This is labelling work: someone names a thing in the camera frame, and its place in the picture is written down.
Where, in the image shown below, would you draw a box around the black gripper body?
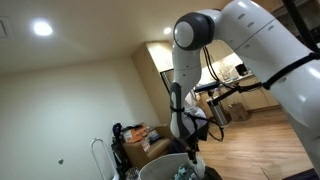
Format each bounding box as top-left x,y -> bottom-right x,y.
185,138 -> 201,154

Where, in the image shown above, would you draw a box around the blue t-shirt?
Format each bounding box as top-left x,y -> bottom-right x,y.
176,164 -> 198,180

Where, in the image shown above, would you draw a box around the white fabric laundry bag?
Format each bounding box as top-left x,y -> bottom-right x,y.
138,152 -> 208,180

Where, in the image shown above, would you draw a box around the brown paper bag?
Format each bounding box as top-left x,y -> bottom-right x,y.
228,102 -> 250,122

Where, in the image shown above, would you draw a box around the black bag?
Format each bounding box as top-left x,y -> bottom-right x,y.
110,122 -> 131,178

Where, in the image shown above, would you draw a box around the dark green garment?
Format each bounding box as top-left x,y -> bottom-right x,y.
203,165 -> 224,180

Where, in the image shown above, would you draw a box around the steel trash can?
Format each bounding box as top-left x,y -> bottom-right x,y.
206,98 -> 229,127

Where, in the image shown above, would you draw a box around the brown cardboard box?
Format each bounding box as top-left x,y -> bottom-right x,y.
121,124 -> 174,169

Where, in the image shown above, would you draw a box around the orange box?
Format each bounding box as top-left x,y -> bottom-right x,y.
122,122 -> 149,144

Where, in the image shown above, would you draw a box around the steel refrigerator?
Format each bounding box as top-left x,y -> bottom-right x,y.
160,68 -> 176,98

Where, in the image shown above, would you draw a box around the wooden kitchen base cabinets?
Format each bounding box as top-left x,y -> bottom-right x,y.
238,75 -> 280,112

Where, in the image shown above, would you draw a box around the tall wooden cabinet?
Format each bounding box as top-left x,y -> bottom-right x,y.
131,40 -> 176,134

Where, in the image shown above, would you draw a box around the black coffee maker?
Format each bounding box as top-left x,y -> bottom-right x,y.
234,63 -> 249,77

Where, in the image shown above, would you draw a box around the white metal tube rack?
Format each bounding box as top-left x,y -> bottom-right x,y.
89,137 -> 119,180

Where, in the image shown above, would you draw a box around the purple mat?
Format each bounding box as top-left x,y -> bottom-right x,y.
281,167 -> 319,180

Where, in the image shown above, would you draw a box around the black pole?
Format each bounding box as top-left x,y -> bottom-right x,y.
282,0 -> 320,53

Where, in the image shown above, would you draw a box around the large round ceiling light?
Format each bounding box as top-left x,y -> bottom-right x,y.
32,19 -> 54,37

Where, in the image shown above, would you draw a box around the black stereo camera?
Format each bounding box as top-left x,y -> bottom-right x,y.
194,82 -> 222,93

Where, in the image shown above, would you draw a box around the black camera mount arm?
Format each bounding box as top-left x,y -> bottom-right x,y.
211,81 -> 264,103

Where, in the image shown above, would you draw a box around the black arm strap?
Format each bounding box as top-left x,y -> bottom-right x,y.
262,51 -> 320,91

